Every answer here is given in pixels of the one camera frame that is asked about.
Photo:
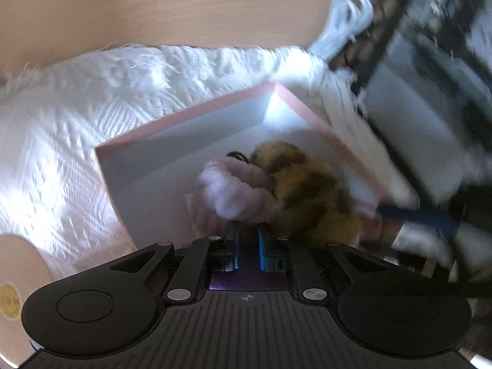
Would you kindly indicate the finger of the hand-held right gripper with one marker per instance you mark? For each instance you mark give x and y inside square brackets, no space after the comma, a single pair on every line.
[419,216]

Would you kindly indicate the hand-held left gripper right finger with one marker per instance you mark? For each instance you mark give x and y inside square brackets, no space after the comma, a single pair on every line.
[263,250]

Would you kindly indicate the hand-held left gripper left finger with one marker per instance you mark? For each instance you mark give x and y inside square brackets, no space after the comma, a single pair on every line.
[235,250]

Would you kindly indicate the lilac fluffy scrunchie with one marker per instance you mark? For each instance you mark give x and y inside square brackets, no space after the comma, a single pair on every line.
[230,192]

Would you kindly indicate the brown spotted fluffy scrunchie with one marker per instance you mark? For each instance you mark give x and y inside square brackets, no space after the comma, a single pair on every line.
[307,188]

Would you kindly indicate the pink box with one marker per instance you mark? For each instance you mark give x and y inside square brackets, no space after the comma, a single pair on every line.
[173,150]

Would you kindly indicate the grey and black blurred object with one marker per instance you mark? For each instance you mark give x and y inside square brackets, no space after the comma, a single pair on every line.
[407,100]

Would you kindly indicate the white textured blanket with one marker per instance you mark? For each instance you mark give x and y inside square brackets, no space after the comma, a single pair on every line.
[57,142]

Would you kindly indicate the pink round lid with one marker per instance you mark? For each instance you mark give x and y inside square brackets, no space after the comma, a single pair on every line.
[19,276]

